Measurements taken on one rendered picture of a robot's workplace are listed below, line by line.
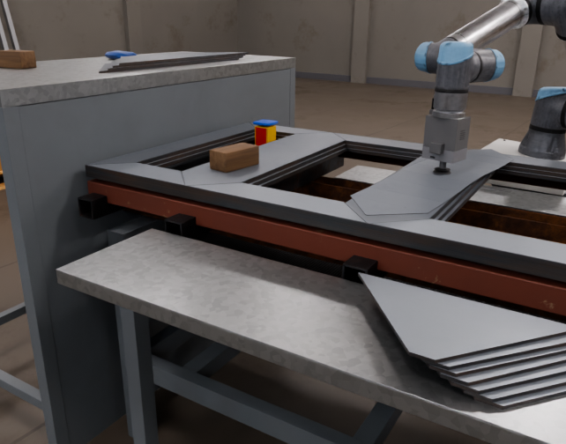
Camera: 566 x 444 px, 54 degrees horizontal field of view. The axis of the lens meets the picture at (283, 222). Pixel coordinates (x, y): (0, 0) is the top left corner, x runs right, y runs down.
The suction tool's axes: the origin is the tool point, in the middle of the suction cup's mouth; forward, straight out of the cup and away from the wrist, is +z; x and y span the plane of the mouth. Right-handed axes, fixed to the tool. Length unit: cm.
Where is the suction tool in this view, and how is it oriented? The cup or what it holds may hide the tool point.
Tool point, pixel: (441, 177)
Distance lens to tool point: 142.7
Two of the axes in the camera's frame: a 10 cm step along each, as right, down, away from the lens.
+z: -0.1, 9.4, 3.5
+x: 7.0, -2.4, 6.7
